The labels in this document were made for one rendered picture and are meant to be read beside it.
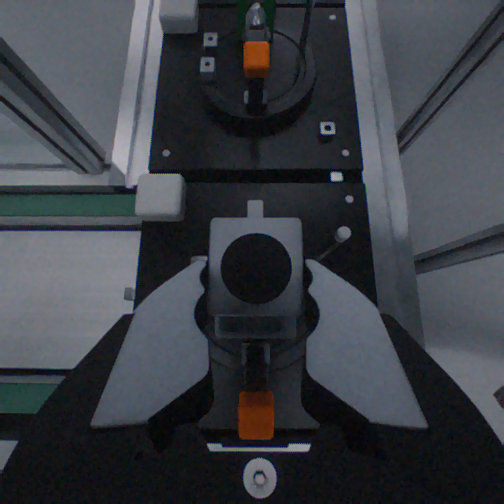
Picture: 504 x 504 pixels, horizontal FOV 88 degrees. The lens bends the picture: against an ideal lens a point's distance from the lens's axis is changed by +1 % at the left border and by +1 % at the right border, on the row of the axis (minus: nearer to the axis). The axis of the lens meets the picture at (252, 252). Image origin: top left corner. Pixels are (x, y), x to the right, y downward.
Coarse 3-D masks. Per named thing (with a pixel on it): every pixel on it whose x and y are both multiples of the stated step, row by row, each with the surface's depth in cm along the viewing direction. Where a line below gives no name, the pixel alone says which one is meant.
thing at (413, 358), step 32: (384, 320) 9; (416, 352) 8; (416, 384) 7; (448, 384) 7; (448, 416) 6; (480, 416) 6; (384, 448) 5; (416, 448) 5; (448, 448) 5; (480, 448) 5; (448, 480) 5; (480, 480) 5
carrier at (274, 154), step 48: (192, 0) 32; (240, 0) 27; (192, 48) 33; (240, 48) 31; (288, 48) 31; (336, 48) 33; (192, 96) 31; (240, 96) 29; (288, 96) 29; (336, 96) 31; (192, 144) 30; (240, 144) 30; (288, 144) 30; (336, 144) 30
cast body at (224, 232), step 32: (224, 224) 12; (256, 224) 12; (288, 224) 12; (224, 256) 11; (256, 256) 11; (288, 256) 11; (224, 288) 12; (256, 288) 11; (288, 288) 12; (224, 320) 14; (256, 320) 14; (288, 320) 14
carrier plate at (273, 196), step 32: (192, 192) 29; (224, 192) 29; (256, 192) 29; (288, 192) 28; (320, 192) 28; (352, 192) 28; (160, 224) 28; (192, 224) 28; (320, 224) 28; (352, 224) 28; (160, 256) 27; (352, 256) 27; (224, 384) 24; (288, 384) 24; (224, 416) 24; (288, 416) 24
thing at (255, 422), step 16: (256, 352) 21; (256, 368) 15; (256, 384) 16; (240, 400) 15; (256, 400) 15; (272, 400) 15; (240, 416) 14; (256, 416) 14; (272, 416) 14; (240, 432) 15; (256, 432) 14; (272, 432) 15
